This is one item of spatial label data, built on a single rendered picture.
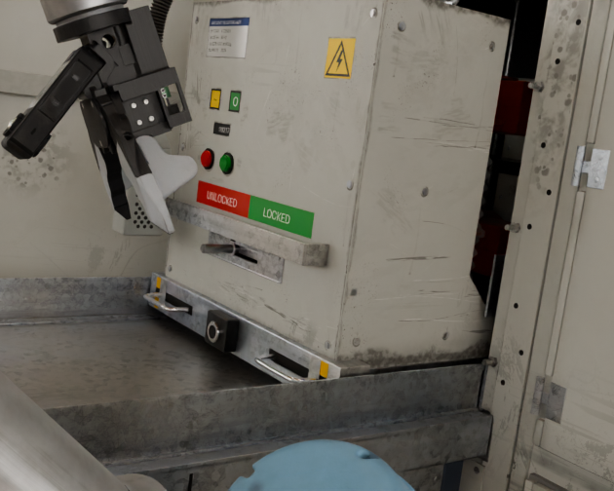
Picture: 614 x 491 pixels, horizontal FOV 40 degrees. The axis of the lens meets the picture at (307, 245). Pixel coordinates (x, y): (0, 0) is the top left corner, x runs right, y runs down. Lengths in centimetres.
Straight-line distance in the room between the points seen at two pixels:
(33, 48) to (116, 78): 85
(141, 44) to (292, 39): 42
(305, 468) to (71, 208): 121
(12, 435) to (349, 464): 19
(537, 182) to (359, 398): 37
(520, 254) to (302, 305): 31
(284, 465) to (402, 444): 60
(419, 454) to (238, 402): 29
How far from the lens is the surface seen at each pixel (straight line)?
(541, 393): 115
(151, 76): 79
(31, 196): 166
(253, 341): 122
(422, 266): 114
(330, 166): 109
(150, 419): 93
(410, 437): 112
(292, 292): 115
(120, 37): 81
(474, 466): 127
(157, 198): 75
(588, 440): 112
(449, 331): 121
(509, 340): 120
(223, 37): 135
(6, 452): 46
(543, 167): 117
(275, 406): 101
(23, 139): 78
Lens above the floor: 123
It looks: 9 degrees down
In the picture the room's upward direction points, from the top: 7 degrees clockwise
